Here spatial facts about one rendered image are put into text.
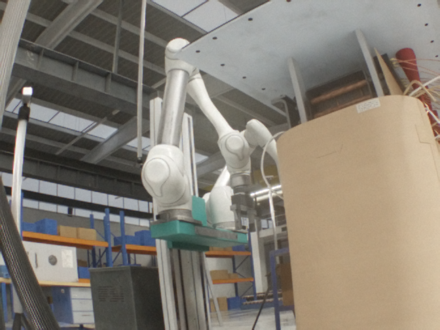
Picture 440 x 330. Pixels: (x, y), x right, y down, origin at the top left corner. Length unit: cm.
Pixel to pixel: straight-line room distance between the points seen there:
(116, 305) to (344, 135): 143
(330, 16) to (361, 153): 41
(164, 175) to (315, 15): 84
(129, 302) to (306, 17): 149
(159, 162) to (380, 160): 91
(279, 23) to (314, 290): 71
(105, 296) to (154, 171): 82
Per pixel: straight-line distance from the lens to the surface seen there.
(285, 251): 230
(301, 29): 111
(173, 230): 165
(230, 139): 154
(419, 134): 94
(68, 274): 591
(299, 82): 118
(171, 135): 162
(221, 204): 211
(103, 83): 841
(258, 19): 104
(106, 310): 203
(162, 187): 151
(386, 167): 88
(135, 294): 189
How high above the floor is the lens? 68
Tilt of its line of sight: 18 degrees up
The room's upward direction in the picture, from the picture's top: 6 degrees counter-clockwise
